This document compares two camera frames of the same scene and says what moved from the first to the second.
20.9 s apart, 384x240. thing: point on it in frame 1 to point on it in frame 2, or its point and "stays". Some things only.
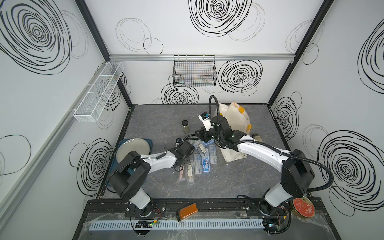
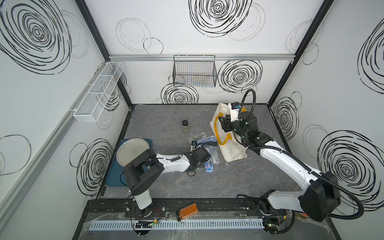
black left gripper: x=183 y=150 to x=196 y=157
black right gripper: x=202 y=134 to x=226 y=122
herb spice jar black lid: x=186 y=127 stays
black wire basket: x=194 y=71 stays
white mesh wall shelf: x=89 y=108 stays
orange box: x=187 y=210 stays
